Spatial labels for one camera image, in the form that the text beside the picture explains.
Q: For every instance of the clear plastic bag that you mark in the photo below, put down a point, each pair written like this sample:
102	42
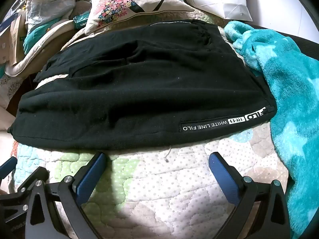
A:
43	11

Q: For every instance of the floral print cushion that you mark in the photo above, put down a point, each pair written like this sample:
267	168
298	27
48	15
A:
108	12

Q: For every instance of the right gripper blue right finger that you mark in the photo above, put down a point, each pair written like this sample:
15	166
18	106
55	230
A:
271	219

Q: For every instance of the black pants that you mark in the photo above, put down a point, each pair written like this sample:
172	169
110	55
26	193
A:
162	84

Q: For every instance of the turquoise fleece blanket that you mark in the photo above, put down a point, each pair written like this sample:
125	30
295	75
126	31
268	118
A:
292	78

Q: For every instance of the teal package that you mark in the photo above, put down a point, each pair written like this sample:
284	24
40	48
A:
80	21

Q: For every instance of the teal folded cloth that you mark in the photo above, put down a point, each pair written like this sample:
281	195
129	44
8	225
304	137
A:
34	36

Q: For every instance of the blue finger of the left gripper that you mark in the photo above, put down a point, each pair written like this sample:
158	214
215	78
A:
8	167

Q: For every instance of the folded beige quilt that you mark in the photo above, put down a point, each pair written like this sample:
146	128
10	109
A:
50	44

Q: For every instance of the brown cardboard box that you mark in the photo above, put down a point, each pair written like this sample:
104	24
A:
12	38

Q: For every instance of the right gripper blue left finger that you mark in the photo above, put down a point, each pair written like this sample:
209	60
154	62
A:
43	219

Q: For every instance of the patchwork quilted bedspread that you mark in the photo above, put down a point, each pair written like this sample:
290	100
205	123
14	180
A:
166	192

